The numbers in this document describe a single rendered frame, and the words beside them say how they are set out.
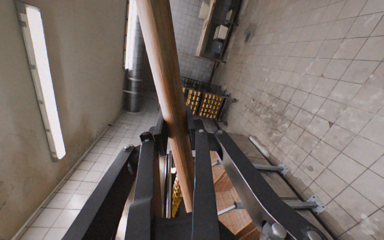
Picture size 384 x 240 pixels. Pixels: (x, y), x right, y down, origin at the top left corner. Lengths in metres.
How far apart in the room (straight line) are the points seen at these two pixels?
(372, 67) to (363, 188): 1.02
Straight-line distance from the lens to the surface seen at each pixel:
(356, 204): 1.82
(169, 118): 0.15
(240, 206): 1.29
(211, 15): 4.53
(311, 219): 1.84
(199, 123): 0.16
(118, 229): 1.69
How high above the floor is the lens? 1.65
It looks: 13 degrees down
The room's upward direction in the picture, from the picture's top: 79 degrees counter-clockwise
